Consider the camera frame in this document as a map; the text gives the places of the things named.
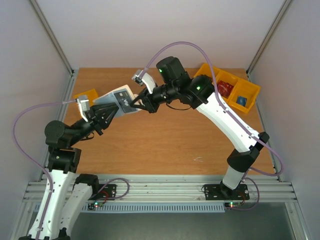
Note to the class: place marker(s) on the blue card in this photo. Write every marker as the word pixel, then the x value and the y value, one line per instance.
pixel 241 101

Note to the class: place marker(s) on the beige card holder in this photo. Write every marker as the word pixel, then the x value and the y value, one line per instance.
pixel 110 98

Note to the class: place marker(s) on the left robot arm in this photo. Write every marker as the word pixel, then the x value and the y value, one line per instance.
pixel 65 193

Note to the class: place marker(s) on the yellow bin with black cards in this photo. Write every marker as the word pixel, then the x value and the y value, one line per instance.
pixel 206 70

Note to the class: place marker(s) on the yellow bin with blue card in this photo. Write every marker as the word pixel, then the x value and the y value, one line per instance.
pixel 248 90

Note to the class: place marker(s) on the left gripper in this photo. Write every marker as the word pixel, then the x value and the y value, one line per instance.
pixel 97 118

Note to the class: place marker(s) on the black VIP credit card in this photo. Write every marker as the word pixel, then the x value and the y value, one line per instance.
pixel 124 97

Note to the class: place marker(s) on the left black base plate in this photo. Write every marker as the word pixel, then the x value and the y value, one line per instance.
pixel 108 192

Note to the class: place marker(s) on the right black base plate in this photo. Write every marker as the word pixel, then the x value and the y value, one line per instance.
pixel 216 192

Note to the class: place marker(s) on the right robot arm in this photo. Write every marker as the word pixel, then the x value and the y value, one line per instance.
pixel 199 93

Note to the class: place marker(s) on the yellow bin with red cards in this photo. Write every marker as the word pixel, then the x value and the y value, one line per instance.
pixel 232 79

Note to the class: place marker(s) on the grey slotted cable duct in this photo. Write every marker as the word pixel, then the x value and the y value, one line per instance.
pixel 166 207

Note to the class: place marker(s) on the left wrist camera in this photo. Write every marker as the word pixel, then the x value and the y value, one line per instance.
pixel 83 106

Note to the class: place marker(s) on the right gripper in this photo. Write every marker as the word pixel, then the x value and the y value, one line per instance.
pixel 149 102

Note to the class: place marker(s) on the red cards stack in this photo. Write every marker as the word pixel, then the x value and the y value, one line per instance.
pixel 224 88

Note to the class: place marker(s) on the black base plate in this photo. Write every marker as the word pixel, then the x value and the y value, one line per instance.
pixel 216 192
pixel 108 192

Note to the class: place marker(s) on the aluminium rail frame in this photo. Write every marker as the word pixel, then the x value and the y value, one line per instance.
pixel 114 160

